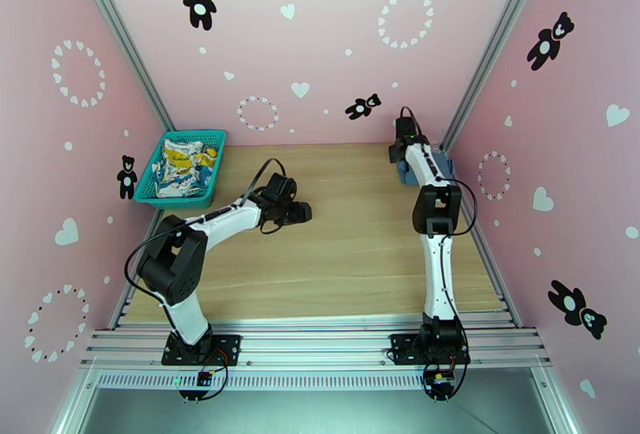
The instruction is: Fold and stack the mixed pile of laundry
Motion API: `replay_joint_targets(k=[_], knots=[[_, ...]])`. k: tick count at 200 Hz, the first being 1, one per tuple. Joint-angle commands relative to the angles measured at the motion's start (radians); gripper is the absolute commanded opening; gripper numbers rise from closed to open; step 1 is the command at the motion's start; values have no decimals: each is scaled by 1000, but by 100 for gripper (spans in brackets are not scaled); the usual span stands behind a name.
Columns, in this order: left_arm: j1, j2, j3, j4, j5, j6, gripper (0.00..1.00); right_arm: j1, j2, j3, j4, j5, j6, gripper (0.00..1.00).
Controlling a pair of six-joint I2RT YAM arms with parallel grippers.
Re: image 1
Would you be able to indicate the blue tank top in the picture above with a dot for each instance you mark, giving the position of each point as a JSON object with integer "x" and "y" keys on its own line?
{"x": 442, "y": 167}

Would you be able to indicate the aluminium mounting rail beam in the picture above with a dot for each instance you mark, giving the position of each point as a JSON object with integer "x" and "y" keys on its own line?
{"x": 315, "y": 347}

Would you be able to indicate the black yellow controller box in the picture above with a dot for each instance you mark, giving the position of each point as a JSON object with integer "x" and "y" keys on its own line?
{"x": 440, "y": 381}

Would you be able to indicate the aluminium frame corner post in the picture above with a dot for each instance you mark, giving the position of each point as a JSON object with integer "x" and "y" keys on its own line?
{"x": 495, "y": 47}
{"x": 125, "y": 42}

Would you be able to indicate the teal plastic laundry basket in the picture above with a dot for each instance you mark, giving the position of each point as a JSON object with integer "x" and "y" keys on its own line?
{"x": 145, "y": 187}

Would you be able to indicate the perforated metal strip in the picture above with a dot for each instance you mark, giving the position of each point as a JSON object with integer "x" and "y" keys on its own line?
{"x": 310, "y": 380}

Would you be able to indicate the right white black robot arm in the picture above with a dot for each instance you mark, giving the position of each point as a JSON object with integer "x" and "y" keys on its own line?
{"x": 437, "y": 210}

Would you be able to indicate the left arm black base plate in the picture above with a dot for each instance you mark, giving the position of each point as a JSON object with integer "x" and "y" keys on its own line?
{"x": 227, "y": 345}

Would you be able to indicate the black teddy bear wall sticker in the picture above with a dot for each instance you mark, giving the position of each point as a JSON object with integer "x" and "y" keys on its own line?
{"x": 200, "y": 17}

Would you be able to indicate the small black circuit board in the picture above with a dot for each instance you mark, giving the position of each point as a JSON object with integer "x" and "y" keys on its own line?
{"x": 204, "y": 378}

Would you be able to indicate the white yellow blue printed garment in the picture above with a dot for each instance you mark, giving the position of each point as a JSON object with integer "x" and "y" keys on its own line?
{"x": 182, "y": 167}

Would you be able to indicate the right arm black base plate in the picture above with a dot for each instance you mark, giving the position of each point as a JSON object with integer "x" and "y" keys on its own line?
{"x": 400, "y": 347}

